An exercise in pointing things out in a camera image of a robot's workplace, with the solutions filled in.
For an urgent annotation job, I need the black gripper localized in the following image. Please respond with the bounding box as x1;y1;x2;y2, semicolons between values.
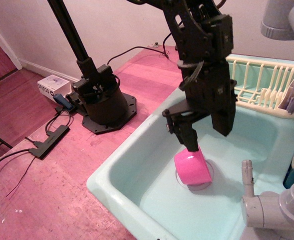
162;60;237;152

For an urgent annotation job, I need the pink plastic cup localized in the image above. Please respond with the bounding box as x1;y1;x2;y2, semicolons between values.
174;147;212;186

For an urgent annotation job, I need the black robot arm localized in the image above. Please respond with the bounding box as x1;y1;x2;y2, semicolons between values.
49;0;237;152

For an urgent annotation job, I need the cream dish rack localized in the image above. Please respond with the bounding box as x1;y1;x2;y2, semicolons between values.
226;54;294;119

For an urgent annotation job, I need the teal toy sink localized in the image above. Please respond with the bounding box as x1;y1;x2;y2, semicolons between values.
86;54;294;240

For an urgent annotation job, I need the grey toy faucet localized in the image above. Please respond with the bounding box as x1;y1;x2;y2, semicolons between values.
240;160;294;240

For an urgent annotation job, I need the blue clamp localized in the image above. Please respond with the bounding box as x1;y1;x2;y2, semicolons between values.
53;93;75;111

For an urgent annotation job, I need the white Oculus box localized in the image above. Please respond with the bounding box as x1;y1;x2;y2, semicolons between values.
37;75;71;102

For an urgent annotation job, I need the black USB hub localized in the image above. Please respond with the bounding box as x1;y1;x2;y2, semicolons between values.
25;125;70;160

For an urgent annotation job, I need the black power cable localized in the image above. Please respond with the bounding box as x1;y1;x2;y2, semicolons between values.
106;34;171;66

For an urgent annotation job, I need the grey cable on table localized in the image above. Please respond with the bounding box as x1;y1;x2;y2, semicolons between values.
0;148;30;174

